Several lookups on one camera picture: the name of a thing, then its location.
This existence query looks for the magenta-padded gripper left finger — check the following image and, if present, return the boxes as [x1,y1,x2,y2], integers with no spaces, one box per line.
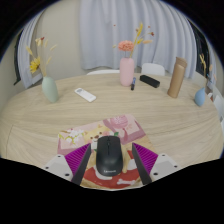
[42,142,92,186]

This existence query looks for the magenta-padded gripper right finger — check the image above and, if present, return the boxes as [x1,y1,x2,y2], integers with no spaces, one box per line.
[131,142,184,186]

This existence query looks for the black computer mouse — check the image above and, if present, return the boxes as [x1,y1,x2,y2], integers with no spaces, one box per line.
[95,135,124,178]

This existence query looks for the cartoon print mouse pad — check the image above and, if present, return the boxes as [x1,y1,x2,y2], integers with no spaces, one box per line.
[56,114,158,190]

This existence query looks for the small white remote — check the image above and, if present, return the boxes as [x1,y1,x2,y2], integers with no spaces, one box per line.
[73,87,98,103]

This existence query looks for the green vase with yellow flowers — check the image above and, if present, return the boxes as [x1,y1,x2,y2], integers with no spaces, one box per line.
[25,35,60,104]

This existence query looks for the small black box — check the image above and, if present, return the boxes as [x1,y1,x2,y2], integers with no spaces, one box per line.
[139,74,161,89]

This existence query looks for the blue vase with dried flowers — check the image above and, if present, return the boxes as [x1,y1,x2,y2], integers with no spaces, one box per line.
[194,53,214,108]

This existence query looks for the tan metal drink bottle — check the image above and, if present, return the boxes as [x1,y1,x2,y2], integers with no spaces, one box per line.
[166,56,188,99]

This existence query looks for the pink vase with orange flowers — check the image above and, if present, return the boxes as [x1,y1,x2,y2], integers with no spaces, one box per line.
[112,22,155,88]

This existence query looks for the white chair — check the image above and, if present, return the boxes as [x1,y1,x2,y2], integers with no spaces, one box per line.
[141,62,166,77]
[86,68,121,76]

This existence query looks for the group of white-blue chairs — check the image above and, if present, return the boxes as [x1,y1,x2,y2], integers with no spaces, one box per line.
[208,91,224,134]

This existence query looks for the dark window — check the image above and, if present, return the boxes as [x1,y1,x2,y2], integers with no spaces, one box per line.
[188,19,211,78]
[13,29,23,86]

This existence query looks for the narrow white curtain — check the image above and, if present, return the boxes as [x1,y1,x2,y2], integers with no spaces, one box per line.
[17,11,44,89]

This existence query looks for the wide white curtain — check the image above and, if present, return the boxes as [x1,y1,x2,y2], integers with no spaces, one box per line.
[78,0,198,79]

